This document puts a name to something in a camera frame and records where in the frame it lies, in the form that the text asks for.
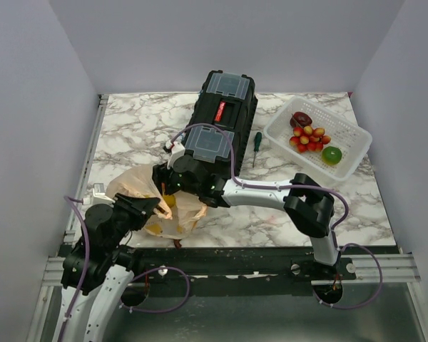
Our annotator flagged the translucent orange plastic bag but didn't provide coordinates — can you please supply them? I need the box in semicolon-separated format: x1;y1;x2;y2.
106;165;208;240

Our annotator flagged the green handled screwdriver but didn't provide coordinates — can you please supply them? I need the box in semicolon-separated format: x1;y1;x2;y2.
253;132;263;167

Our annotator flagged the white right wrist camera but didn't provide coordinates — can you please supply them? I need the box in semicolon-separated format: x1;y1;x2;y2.
164;140;185;169

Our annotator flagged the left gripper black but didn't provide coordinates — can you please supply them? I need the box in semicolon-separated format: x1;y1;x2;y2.
106;192;160;253

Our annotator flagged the brown faucet tap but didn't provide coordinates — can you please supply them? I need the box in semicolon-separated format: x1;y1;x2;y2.
173;239;182;249

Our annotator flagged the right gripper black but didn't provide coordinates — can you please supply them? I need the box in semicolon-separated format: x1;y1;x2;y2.
145;157;200;198

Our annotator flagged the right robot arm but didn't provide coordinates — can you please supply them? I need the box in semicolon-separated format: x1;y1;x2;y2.
151;155;340;279

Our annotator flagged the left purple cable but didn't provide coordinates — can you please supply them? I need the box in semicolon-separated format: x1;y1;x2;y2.
56;195;93;342

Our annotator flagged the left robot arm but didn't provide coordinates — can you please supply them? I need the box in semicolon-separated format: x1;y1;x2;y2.
53;194;161;341

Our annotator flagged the black plastic toolbox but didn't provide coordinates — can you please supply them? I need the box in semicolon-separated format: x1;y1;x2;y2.
182;70;258;178

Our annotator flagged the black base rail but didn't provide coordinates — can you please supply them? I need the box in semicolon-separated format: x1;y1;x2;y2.
113;247;356;298

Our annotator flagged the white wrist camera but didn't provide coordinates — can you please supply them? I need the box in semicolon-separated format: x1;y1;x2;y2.
164;140;185;169
82;183;113;206

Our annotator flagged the yellow fake fruit in bag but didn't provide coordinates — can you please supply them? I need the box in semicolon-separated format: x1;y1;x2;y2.
162;195;176;208

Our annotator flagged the red yellow cherry bunch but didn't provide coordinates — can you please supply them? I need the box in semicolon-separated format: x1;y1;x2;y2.
289;126;332;153

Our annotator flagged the white plastic basket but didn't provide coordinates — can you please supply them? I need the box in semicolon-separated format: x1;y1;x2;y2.
263;96;372;185

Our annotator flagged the green fake fruit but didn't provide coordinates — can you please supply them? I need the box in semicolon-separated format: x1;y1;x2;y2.
322;146;343;166

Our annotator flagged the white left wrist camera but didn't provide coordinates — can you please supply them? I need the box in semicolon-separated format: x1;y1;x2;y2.
82;183;113;206

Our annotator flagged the dark red fake apple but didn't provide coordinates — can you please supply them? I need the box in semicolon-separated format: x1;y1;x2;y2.
290;111;312;128

